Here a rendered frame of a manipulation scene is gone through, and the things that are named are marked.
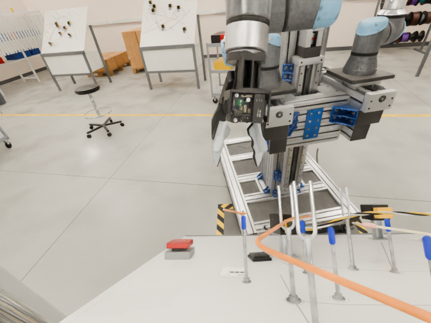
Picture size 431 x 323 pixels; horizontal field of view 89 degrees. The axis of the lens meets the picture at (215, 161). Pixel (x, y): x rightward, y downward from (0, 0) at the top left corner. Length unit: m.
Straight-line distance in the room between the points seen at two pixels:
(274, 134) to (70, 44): 5.86
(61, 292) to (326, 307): 1.90
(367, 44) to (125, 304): 1.32
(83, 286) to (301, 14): 1.95
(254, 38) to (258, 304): 0.38
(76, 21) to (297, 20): 6.31
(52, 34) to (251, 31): 6.71
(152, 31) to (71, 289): 4.61
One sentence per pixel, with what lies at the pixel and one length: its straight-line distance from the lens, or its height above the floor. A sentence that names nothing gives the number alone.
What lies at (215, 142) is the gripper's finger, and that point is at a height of 1.31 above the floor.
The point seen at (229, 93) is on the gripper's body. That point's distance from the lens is 0.38.
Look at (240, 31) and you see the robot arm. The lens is 0.41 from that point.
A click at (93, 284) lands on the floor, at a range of 1.97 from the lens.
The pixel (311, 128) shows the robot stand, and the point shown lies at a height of 0.91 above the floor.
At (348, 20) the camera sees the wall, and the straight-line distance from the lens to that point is 7.80.
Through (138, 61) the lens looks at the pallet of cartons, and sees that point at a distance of 7.07.
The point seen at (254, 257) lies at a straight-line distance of 0.49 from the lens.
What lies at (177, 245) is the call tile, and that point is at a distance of 0.52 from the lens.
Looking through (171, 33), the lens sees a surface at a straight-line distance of 5.13.
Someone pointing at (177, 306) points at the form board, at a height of 1.24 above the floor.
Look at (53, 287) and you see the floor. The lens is 2.14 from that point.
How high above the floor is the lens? 1.54
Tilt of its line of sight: 37 degrees down
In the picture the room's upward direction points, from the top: 7 degrees counter-clockwise
